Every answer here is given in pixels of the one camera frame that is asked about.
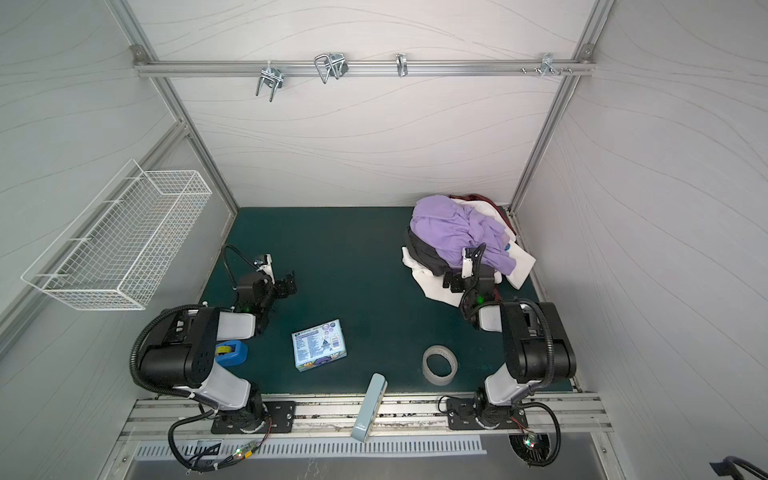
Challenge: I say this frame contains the dark grey cloth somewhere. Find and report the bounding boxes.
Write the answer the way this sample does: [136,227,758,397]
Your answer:
[405,227,460,276]

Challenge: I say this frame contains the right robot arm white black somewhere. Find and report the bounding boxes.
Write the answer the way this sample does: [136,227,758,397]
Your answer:
[438,244,577,433]

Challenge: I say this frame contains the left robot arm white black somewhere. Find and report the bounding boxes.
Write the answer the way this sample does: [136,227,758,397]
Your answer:
[129,244,297,432]

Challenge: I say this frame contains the white cloth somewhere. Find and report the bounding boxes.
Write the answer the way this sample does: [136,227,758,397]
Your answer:
[402,206,536,307]

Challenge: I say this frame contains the purple cloth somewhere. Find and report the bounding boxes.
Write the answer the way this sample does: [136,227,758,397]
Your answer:
[410,195,517,276]

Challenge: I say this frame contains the maroon cloth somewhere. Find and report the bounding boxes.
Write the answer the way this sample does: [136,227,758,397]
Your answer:
[450,193,516,237]

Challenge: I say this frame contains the clear tape roll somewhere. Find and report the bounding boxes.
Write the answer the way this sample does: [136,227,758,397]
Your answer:
[422,345,459,387]

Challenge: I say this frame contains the blue tape dispenser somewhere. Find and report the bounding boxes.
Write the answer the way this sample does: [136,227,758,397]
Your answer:
[215,340,249,367]

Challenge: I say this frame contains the blue printed box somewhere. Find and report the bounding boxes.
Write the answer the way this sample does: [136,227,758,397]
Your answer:
[291,319,347,372]

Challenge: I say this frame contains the green table mat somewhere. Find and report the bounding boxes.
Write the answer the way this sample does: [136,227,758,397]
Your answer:
[202,207,503,394]

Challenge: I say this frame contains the light teal slim box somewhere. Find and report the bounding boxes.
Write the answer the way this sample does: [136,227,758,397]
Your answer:
[351,373,388,442]

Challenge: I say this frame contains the black fan with led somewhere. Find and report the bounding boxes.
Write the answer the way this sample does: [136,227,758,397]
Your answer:
[509,433,561,467]

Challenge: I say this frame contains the metal u-bolt clamp left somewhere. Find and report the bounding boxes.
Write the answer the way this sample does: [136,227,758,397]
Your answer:
[255,62,284,102]

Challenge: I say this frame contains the metal u-bolt clamp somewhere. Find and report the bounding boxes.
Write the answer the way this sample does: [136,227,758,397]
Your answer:
[255,62,284,102]
[313,52,349,84]

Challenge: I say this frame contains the metal u-bolt clamp middle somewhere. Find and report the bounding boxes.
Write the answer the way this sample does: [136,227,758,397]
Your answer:
[313,52,349,84]

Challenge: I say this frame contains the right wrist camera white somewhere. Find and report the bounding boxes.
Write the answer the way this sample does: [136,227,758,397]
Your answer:
[461,255,474,279]

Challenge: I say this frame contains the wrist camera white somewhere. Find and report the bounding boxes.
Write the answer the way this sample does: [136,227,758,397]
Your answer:
[461,255,474,279]
[253,254,275,282]

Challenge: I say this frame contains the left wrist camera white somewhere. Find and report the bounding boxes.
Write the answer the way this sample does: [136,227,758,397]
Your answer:
[253,254,275,282]

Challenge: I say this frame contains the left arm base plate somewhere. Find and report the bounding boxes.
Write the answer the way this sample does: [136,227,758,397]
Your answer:
[211,401,296,435]

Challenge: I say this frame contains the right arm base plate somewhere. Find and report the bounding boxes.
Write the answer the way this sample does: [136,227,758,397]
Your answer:
[437,395,528,432]

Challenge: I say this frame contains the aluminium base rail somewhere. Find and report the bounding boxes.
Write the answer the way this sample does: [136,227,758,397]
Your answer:
[118,392,613,441]

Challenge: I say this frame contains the white wire basket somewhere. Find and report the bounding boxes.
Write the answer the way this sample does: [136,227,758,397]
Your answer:
[21,160,212,311]

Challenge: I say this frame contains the white slotted cable duct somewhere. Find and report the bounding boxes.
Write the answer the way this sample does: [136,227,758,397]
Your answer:
[134,435,487,461]

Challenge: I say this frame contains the small metal bracket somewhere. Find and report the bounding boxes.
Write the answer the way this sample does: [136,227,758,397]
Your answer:
[396,53,408,78]

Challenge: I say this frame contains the metal bolt bracket right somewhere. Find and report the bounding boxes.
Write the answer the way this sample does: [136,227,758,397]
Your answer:
[520,53,573,77]

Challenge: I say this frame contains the aluminium cross rail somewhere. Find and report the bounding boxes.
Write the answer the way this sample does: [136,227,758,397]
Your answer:
[134,57,597,78]

